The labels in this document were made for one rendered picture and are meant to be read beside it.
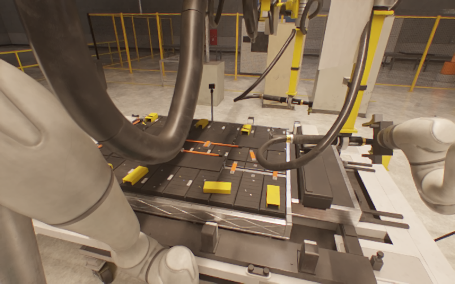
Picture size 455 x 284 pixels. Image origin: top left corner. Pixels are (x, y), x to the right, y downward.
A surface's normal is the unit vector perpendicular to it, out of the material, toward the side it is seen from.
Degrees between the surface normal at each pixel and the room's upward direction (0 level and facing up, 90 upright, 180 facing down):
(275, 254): 0
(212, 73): 90
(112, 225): 105
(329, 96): 90
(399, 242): 0
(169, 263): 18
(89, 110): 97
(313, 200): 90
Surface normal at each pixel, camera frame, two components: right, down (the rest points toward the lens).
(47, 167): 0.79, 0.29
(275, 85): -0.22, 0.44
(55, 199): 0.60, 0.51
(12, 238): 0.94, 0.18
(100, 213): 0.79, 0.50
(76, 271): 0.01, -0.89
